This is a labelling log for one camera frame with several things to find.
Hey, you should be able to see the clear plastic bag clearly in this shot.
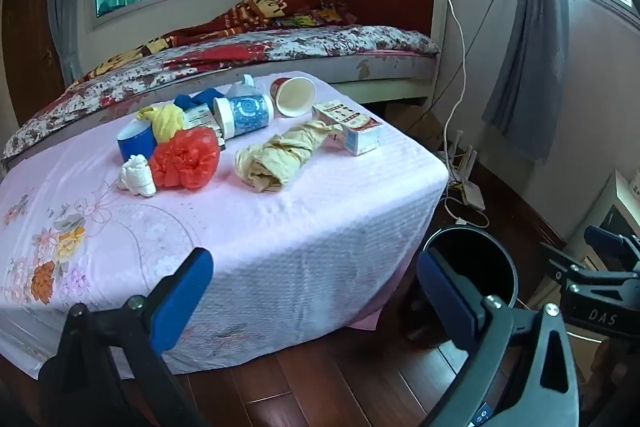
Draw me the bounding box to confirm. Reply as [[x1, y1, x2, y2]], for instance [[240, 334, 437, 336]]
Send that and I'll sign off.
[[227, 82, 263, 100]]

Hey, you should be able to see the white bed frame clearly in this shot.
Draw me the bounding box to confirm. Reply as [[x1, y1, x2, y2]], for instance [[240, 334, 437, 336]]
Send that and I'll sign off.
[[320, 52, 442, 106]]

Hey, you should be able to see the black bin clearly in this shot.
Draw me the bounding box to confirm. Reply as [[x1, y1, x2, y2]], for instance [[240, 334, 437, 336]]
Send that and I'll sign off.
[[420, 227, 521, 348]]

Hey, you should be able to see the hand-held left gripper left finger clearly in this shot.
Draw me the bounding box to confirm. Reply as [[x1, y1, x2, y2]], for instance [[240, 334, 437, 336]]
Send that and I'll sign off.
[[37, 247, 216, 427]]

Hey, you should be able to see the blue cylindrical container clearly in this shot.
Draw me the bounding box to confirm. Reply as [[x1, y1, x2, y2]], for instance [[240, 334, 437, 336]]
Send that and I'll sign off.
[[116, 117, 156, 162]]

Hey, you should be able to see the red patterned blanket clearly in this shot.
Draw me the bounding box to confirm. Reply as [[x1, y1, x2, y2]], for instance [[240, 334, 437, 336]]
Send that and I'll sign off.
[[70, 0, 358, 82]]

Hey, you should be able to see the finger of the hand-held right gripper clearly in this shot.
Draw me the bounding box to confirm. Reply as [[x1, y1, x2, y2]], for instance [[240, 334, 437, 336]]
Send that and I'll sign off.
[[540, 243, 640, 293], [584, 226, 640, 270]]

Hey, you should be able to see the grey tied curtain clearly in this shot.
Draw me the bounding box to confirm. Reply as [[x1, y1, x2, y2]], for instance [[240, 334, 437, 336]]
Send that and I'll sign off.
[[482, 0, 571, 165]]

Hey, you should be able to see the brown wooden door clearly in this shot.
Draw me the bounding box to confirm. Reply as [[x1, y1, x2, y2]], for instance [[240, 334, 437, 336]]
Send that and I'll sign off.
[[2, 0, 61, 128]]

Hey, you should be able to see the red paper cup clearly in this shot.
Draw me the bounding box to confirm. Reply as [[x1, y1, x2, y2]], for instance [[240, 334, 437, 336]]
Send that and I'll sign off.
[[270, 77, 316, 118]]

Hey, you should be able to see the green white carton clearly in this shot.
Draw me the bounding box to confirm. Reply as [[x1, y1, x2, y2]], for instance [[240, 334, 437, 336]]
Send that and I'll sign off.
[[182, 104, 221, 130]]

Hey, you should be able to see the blue sock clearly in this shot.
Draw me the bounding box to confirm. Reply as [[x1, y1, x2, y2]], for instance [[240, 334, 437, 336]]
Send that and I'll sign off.
[[174, 89, 221, 112]]

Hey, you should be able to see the cardboard box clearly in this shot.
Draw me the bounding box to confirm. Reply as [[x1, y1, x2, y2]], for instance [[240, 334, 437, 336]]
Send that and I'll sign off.
[[410, 109, 447, 152]]

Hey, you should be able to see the white cable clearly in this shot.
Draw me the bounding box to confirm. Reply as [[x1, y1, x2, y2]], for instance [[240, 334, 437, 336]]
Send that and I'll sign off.
[[422, 0, 468, 188]]

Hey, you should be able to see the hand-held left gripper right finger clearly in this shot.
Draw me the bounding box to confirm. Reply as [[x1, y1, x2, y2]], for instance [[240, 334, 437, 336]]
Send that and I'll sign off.
[[416, 249, 583, 427]]

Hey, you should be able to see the white tissue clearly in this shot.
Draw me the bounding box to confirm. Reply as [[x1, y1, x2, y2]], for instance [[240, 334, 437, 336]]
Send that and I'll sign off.
[[118, 154, 158, 196]]

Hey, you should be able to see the white router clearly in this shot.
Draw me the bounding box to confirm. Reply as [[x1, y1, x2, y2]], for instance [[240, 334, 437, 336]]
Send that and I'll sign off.
[[445, 132, 488, 210]]

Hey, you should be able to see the red plastic bag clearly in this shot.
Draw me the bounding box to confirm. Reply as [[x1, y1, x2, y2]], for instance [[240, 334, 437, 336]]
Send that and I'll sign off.
[[148, 128, 222, 190]]

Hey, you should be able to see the blue patterned white cup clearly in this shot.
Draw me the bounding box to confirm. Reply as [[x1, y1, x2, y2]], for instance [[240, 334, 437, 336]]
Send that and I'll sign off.
[[212, 94, 275, 140]]

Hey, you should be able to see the beige cloth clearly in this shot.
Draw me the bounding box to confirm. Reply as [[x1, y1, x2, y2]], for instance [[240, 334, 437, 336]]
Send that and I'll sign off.
[[235, 119, 346, 194]]

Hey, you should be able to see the yellow cloth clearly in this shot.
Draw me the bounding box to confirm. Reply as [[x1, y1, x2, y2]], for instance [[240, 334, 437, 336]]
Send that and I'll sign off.
[[136, 103, 186, 144]]

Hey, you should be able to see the red white floral bedsheet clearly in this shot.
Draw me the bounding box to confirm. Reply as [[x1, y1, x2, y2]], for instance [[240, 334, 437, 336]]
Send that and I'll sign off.
[[2, 26, 441, 160]]

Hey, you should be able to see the red white carton box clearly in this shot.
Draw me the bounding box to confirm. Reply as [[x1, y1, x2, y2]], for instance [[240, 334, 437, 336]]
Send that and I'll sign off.
[[311, 102, 383, 156]]

